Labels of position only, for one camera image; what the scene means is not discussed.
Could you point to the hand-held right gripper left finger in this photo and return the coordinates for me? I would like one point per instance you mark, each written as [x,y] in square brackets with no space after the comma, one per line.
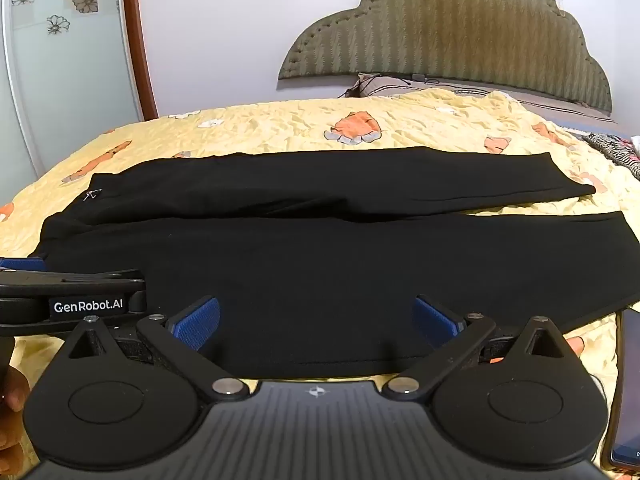
[197,322]

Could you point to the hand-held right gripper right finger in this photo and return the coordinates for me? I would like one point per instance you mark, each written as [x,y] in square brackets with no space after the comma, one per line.
[435,321]

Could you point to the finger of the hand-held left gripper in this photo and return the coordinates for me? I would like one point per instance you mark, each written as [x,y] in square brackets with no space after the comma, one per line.
[20,264]
[30,310]

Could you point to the black pants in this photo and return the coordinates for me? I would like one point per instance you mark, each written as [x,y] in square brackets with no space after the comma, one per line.
[310,270]

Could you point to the person's left hand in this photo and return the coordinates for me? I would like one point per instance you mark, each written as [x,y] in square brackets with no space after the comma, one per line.
[14,390]

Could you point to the frosted floral glass door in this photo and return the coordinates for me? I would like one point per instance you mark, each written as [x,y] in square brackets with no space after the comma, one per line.
[60,85]

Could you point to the black smartphone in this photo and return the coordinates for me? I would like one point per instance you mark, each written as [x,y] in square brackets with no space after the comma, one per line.
[627,390]

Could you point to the yellow floral blanket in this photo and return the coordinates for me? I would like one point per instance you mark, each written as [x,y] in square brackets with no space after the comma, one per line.
[280,125]

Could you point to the grey striped pillow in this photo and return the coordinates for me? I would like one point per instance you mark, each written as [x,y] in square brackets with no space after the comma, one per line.
[525,95]

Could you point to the striped patterned cloth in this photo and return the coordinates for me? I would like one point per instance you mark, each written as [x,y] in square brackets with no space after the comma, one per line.
[612,152]

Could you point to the white cloth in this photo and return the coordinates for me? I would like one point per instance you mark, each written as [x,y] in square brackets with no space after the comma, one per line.
[635,147]

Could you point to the olive padded headboard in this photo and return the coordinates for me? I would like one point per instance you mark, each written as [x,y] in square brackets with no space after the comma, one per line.
[450,25]

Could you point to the brown wooden door frame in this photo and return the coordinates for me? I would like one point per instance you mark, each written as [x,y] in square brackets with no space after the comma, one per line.
[140,45]

